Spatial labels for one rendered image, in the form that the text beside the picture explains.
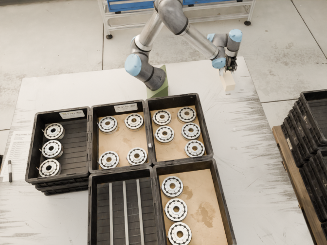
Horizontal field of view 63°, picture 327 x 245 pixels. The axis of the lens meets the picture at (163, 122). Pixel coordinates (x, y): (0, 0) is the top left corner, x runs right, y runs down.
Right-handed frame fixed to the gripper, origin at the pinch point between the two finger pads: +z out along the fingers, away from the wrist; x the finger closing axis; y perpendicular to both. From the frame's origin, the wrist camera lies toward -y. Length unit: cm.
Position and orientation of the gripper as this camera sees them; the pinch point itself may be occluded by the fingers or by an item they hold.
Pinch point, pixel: (225, 73)
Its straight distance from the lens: 188.3
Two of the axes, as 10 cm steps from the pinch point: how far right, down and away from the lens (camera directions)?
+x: 9.9, -1.6, 0.6
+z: 0.3, 5.4, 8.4
